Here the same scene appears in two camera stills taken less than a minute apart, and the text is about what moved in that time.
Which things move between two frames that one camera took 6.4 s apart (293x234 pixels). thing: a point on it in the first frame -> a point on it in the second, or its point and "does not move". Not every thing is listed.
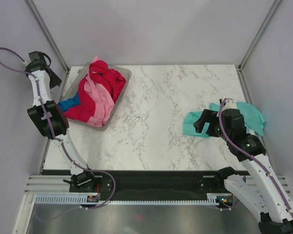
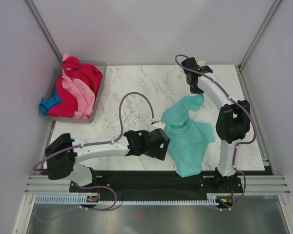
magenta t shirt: [101, 74] -> [72, 67]
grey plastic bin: [71, 91] -> [101, 65]
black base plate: [154, 185] does not move
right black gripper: [207, 116] -> [197, 90]
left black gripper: [56, 81] -> [159, 153]
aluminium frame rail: [55, 185] does not move
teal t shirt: [254, 121] -> [187, 139]
